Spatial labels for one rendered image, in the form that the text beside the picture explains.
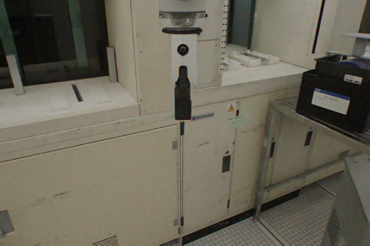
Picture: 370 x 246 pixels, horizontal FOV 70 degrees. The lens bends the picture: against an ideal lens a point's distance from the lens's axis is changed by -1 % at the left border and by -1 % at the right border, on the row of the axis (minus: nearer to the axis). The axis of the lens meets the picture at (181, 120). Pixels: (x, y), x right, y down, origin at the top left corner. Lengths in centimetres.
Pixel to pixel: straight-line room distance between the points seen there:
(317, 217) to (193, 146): 99
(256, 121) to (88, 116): 80
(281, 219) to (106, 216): 105
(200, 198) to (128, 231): 38
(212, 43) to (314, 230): 123
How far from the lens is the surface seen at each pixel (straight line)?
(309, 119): 121
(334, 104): 118
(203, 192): 140
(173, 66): 49
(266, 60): 157
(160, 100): 104
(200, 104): 113
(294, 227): 179
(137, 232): 137
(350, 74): 118
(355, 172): 93
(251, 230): 170
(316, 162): 194
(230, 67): 142
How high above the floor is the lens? 122
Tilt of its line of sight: 25 degrees down
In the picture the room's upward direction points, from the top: straight up
